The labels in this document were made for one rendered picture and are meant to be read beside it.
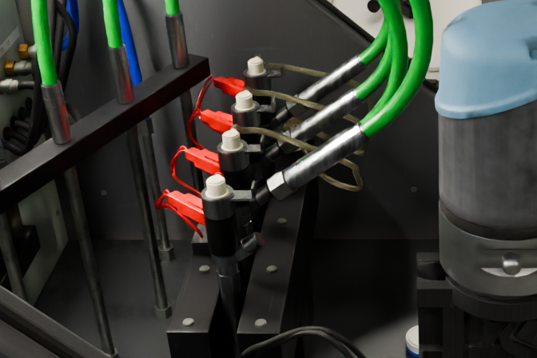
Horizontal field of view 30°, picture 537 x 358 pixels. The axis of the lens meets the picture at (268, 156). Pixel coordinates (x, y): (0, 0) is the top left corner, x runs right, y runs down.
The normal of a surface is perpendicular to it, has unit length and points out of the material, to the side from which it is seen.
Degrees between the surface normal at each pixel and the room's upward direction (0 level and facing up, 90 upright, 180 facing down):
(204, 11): 90
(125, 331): 0
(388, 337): 0
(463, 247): 90
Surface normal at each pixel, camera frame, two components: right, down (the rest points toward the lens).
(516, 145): -0.33, 0.44
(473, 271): -0.58, 0.44
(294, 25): -0.13, 0.50
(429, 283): -0.09, -0.87
